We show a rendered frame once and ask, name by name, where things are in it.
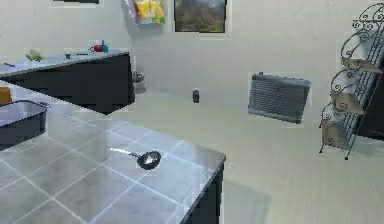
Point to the small dark bin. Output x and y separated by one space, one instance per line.
195 96

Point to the grey wall radiator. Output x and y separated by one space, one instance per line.
278 98

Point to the yellow hanging towel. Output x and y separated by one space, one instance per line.
149 11

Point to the dark wall frame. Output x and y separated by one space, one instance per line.
77 1

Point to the dark framed landscape picture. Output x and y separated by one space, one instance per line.
200 15

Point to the dark knife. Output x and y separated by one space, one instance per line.
9 64

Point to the grey tiled kitchen island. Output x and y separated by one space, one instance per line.
100 186

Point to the orange box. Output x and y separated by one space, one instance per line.
4 95

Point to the teal bottle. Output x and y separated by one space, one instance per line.
105 47

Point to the grey metal pot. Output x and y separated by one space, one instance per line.
138 77

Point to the black rectangular baking pan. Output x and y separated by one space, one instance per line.
20 121

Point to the red kettle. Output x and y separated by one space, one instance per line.
97 48

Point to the dark kitchen counter cabinet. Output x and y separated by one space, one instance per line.
83 81

